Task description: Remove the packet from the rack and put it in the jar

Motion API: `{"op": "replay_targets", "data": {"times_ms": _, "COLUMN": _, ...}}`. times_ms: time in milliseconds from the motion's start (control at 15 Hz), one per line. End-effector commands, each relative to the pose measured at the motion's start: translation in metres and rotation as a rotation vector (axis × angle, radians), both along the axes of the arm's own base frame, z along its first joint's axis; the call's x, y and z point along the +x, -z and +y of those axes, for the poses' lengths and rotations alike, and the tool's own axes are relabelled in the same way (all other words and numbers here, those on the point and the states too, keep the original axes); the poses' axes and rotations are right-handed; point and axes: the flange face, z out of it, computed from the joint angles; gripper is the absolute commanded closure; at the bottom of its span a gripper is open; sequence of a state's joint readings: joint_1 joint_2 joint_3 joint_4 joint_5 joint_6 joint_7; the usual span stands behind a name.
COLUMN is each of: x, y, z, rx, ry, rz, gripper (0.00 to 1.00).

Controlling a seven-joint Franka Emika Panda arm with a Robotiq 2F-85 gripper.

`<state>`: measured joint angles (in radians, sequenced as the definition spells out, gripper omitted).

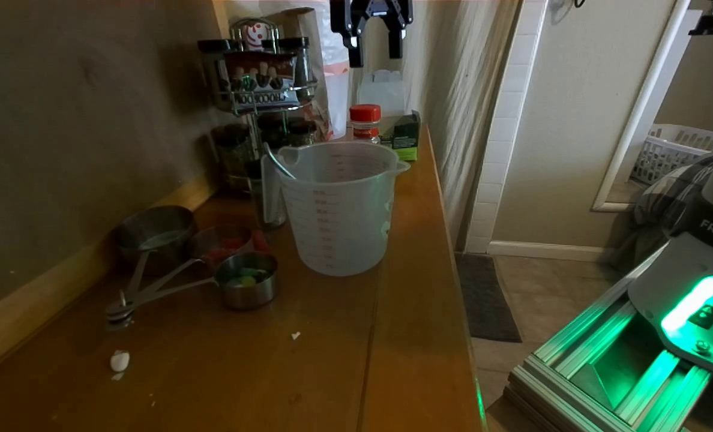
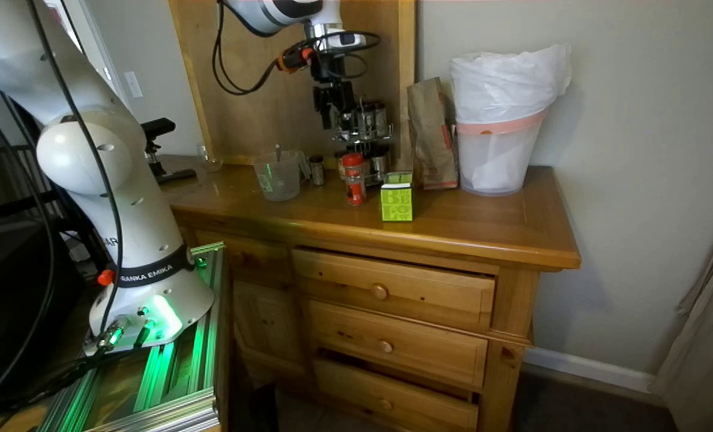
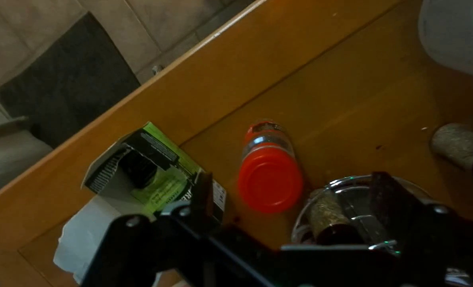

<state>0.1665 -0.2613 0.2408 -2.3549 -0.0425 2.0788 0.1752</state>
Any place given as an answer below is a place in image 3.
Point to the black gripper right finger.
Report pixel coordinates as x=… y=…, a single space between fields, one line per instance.
x=389 y=205

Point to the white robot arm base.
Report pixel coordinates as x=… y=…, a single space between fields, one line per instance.
x=456 y=34

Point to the red-lidded glass bottle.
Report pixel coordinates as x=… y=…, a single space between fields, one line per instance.
x=269 y=178

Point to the white crumpled tissue paper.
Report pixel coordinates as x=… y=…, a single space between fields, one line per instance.
x=89 y=240

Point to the black-lidded glass spice jar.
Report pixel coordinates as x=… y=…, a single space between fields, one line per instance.
x=459 y=146
x=328 y=221

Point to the dark grey floor mat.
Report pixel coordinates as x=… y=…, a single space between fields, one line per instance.
x=65 y=88

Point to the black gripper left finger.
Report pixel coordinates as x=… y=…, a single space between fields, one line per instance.
x=204 y=197

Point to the green and white carton box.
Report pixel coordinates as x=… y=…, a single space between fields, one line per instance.
x=158 y=170

